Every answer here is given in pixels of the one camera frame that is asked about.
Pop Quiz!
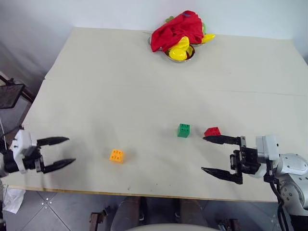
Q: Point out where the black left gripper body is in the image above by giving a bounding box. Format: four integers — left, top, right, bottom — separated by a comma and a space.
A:
22, 143, 46, 174

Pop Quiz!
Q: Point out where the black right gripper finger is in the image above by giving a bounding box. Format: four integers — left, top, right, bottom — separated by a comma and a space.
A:
202, 135, 247, 152
201, 167, 244, 185

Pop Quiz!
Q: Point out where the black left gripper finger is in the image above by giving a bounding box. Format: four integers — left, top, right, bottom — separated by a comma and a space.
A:
42, 158, 77, 175
37, 136, 70, 147

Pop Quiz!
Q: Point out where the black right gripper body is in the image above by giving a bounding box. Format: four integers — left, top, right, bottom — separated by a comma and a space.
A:
230, 146, 262, 176

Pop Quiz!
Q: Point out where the red studded toy block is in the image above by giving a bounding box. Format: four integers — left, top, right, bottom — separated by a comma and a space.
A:
204, 126, 222, 138

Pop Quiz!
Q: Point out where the green studded toy cube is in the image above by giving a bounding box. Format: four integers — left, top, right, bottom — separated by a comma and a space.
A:
177, 123, 191, 139

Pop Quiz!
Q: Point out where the white plastic bag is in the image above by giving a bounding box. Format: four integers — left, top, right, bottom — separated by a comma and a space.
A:
1, 188, 26, 214

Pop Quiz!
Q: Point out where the dark rounded shape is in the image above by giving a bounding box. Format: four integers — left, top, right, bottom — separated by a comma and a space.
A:
178, 198, 209, 229
110, 195, 145, 231

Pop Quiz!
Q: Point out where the orange studded toy cube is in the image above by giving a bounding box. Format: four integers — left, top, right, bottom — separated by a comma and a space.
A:
109, 149, 125, 165

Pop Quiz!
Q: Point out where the black mesh chair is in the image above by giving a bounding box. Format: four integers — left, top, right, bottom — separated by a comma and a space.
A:
0, 83, 26, 110

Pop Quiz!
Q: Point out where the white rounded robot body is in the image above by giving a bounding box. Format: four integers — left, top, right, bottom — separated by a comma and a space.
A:
129, 223, 213, 231

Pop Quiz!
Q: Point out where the round metal bowl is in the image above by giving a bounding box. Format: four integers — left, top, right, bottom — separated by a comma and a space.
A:
146, 33, 196, 63

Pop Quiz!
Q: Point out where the large yellow plastic toy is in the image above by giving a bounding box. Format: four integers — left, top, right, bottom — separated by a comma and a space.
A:
167, 36, 190, 61

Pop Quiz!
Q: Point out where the yellow plastic banana toy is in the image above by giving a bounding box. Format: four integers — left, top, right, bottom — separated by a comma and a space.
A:
200, 33, 216, 45

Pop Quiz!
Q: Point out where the red cloth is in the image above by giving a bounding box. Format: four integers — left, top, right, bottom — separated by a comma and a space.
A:
150, 10, 205, 53

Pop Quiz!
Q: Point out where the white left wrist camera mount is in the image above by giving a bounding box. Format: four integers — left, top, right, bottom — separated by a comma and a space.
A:
9, 129, 34, 174

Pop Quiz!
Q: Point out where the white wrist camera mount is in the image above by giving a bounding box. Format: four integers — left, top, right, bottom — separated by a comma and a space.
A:
9, 129, 34, 174
250, 135, 281, 179

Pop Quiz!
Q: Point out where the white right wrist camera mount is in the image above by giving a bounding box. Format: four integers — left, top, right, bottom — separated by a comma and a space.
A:
250, 135, 281, 179

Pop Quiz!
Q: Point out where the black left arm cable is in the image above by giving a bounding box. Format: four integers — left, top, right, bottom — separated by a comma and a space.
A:
0, 120, 22, 154

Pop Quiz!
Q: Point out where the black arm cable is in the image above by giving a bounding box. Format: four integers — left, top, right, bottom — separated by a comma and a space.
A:
0, 120, 22, 154
263, 175, 290, 231

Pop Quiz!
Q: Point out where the rusty metal bracket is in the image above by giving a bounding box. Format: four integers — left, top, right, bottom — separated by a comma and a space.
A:
216, 217, 242, 231
89, 208, 112, 231

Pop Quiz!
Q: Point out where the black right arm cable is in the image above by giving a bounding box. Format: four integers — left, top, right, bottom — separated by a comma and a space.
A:
263, 175, 290, 231

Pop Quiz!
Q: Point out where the brown wooden furniture frame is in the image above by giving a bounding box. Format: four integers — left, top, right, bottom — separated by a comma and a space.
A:
0, 71, 36, 102

